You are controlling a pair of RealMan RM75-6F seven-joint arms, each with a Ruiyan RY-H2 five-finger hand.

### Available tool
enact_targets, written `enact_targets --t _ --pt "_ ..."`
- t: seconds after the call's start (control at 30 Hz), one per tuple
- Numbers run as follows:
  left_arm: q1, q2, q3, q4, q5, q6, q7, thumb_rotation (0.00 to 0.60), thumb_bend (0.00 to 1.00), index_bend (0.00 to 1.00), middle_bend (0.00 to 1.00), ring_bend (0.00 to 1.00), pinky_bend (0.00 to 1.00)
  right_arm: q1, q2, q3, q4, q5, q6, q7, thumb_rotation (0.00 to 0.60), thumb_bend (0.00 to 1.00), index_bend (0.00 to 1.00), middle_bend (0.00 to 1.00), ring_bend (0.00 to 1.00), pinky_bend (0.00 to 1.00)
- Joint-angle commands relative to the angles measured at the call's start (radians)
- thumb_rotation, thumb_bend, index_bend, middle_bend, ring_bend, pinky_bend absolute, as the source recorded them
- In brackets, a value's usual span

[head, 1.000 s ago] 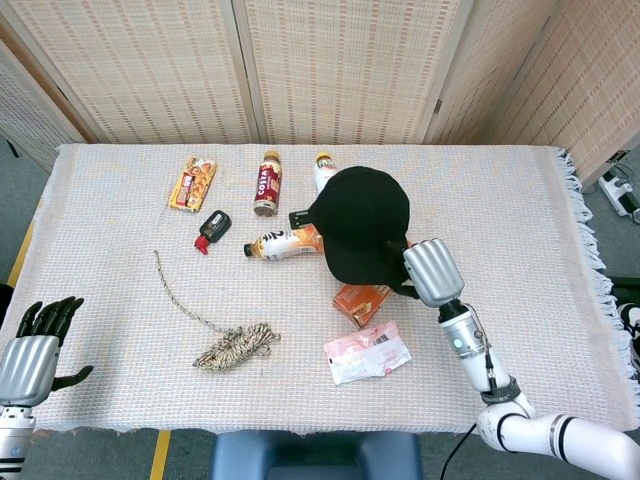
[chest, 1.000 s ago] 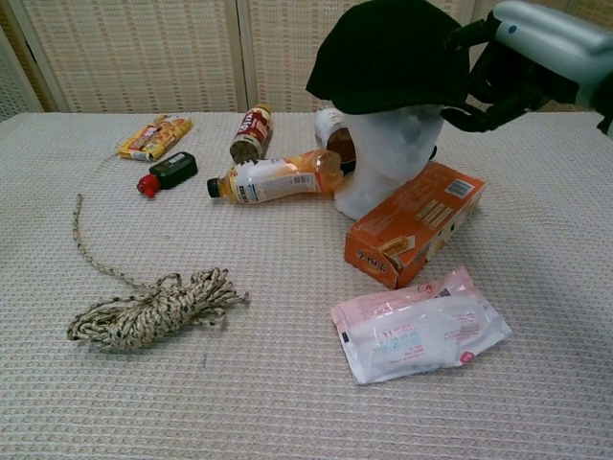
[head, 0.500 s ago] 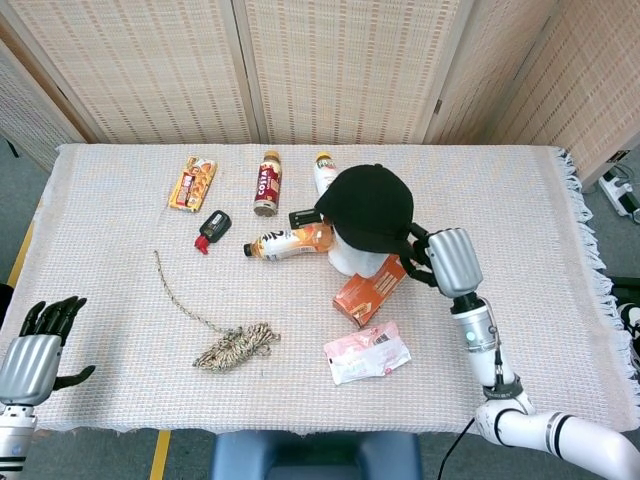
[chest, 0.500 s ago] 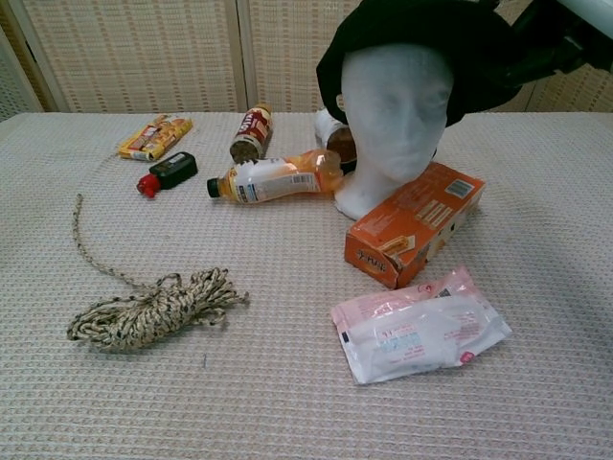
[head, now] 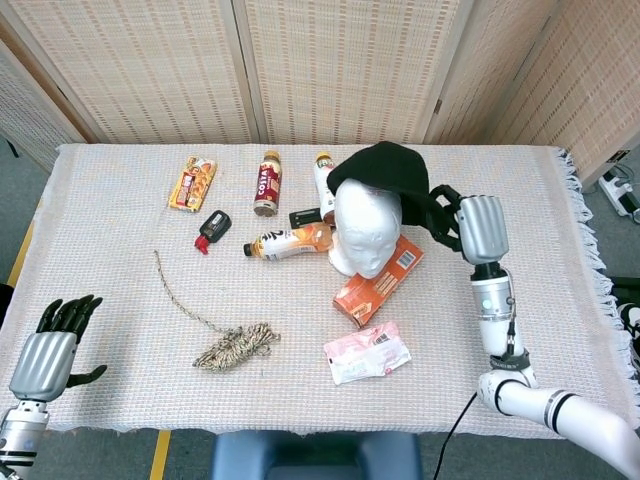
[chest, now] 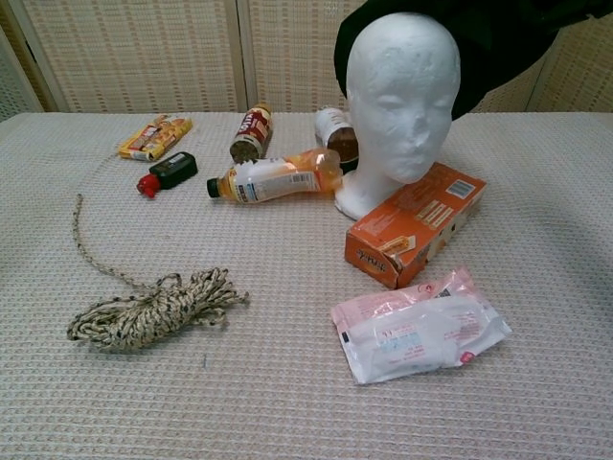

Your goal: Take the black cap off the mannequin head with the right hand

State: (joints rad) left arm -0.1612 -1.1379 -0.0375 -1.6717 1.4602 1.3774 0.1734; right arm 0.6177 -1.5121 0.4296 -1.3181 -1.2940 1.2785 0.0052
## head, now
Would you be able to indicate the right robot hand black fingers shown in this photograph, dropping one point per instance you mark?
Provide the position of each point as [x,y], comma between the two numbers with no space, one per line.
[482,230]

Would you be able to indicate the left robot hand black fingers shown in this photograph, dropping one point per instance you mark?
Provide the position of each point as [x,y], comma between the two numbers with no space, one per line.
[42,365]

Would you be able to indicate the black baseball cap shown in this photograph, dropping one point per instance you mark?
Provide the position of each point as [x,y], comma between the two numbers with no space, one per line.
[385,165]

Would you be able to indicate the right robot arm silver white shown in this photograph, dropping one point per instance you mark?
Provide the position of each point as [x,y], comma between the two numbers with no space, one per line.
[500,320]

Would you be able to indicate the left robot arm silver white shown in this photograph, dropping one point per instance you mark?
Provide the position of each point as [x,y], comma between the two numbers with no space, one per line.
[20,435]

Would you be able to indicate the white foam mannequin head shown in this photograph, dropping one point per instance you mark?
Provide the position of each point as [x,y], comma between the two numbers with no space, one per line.
[365,225]

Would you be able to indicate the white woven tablecloth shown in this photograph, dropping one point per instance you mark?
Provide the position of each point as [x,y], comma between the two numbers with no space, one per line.
[150,300]

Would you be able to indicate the orange cardboard box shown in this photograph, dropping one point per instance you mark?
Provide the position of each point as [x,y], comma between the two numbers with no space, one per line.
[370,295]

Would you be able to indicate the white power strip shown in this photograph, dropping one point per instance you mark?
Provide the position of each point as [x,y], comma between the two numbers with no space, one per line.
[617,192]

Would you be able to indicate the white drink bottle yellow cap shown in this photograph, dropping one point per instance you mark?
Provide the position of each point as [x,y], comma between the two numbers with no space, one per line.
[322,185]

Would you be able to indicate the pink plastic snack packet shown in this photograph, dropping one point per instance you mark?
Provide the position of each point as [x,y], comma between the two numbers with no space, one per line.
[367,352]

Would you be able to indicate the black white shoe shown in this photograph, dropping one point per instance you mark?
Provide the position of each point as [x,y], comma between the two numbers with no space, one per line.
[631,320]

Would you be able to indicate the black flat plastic clip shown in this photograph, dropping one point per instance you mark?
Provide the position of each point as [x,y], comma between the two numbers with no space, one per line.
[304,218]

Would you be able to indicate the orange drink bottle black cap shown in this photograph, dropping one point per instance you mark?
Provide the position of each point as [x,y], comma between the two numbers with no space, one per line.
[280,245]

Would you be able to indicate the woven wooden folding screen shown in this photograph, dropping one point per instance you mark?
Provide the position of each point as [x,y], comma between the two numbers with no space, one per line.
[350,65]

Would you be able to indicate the Costa coffee bottle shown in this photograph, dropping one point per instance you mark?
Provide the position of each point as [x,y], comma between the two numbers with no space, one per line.
[267,185]

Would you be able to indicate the black ink bottle red cap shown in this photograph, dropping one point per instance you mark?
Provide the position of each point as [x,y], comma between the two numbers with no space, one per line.
[215,225]

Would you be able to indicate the yellow snack bar packet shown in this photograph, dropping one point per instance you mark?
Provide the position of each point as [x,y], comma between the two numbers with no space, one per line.
[192,185]

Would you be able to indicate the blue chair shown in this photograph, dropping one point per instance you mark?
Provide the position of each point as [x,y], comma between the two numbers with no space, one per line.
[315,457]

